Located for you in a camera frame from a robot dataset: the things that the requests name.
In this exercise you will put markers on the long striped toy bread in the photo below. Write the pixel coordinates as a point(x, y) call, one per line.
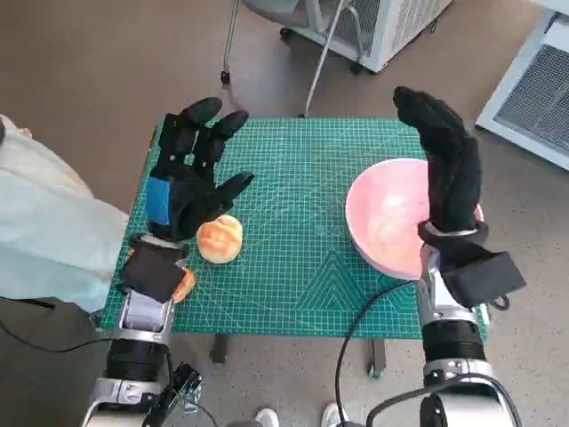
point(184, 287)

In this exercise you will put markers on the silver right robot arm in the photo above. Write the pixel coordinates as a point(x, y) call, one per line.
point(449, 342)

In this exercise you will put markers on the person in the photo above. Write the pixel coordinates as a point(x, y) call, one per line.
point(44, 213)

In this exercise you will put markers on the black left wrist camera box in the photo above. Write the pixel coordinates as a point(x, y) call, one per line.
point(151, 271)

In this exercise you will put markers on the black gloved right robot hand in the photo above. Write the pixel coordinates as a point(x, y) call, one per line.
point(453, 169)

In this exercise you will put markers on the white cabinet with vent grille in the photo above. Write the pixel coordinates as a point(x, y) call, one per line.
point(400, 26)

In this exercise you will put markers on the round toy bread bun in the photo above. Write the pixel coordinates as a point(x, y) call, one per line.
point(220, 240)

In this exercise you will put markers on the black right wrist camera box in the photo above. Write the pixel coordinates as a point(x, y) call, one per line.
point(484, 276)

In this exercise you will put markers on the black shiny metal frame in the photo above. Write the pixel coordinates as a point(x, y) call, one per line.
point(189, 387)

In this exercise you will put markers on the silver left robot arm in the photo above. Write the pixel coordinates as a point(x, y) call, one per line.
point(138, 356)

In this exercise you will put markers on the black table leg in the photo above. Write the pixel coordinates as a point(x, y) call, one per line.
point(377, 356)
point(220, 349)

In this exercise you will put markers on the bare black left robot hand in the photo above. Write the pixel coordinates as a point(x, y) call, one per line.
point(186, 195)

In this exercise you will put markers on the white cabinet with grey grille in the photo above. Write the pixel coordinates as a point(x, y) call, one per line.
point(533, 102)

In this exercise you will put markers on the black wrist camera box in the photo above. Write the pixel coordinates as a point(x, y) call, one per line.
point(484, 276)
point(151, 271)

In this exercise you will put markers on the pink bowl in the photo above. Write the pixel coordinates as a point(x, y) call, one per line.
point(382, 222)

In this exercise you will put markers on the white shoe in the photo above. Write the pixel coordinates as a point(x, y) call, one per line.
point(266, 418)
point(334, 416)

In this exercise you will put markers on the green cutting mat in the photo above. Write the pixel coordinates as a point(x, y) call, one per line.
point(289, 178)

